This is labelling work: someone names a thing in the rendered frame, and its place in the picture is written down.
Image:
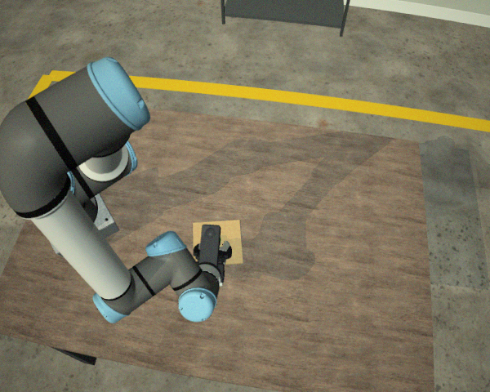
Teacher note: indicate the tan mat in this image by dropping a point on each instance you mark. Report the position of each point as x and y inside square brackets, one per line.
[230, 231]

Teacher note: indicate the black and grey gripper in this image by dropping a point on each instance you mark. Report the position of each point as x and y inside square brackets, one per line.
[225, 253]

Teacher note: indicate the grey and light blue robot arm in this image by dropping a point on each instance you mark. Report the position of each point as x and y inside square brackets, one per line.
[94, 110]

